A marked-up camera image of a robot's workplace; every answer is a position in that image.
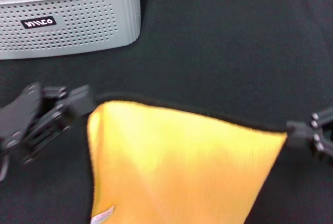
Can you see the yellow towel with black trim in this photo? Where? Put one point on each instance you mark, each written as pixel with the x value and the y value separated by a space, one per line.
pixel 182 156

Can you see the black tablecloth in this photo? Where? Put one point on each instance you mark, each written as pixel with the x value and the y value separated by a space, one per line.
pixel 208 52

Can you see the grey perforated storage box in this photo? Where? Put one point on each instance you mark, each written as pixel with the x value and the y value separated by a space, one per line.
pixel 104 26

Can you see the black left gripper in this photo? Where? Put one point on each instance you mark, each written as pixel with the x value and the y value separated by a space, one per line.
pixel 18 115

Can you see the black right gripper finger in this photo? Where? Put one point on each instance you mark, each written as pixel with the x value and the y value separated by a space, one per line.
pixel 301 128
pixel 320 146

